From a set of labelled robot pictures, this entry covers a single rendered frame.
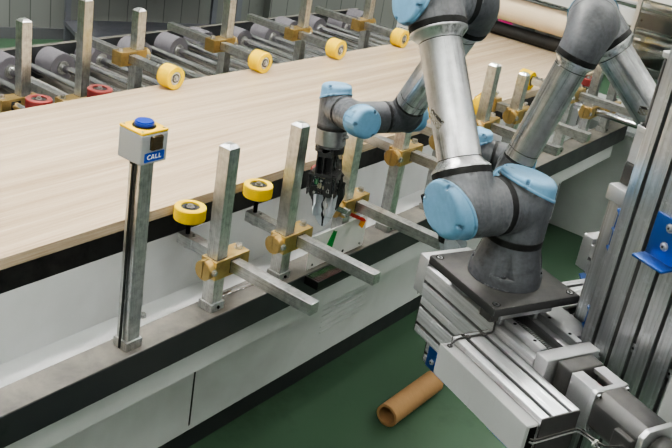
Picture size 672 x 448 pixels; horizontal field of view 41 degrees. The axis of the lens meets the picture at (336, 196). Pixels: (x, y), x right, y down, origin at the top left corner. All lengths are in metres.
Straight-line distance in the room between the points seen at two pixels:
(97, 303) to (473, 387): 0.98
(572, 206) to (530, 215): 3.13
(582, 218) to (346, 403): 2.13
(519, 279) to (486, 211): 0.19
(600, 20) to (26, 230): 1.34
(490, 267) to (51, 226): 0.98
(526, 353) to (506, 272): 0.17
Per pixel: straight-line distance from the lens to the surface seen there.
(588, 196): 4.83
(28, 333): 2.16
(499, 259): 1.80
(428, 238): 2.41
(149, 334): 2.11
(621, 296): 1.83
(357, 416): 3.12
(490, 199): 1.69
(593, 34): 2.05
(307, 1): 3.89
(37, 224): 2.13
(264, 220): 2.41
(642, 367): 1.83
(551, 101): 2.08
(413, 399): 3.14
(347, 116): 2.03
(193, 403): 2.75
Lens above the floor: 1.86
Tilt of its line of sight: 23 degrees down
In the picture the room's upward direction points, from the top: 10 degrees clockwise
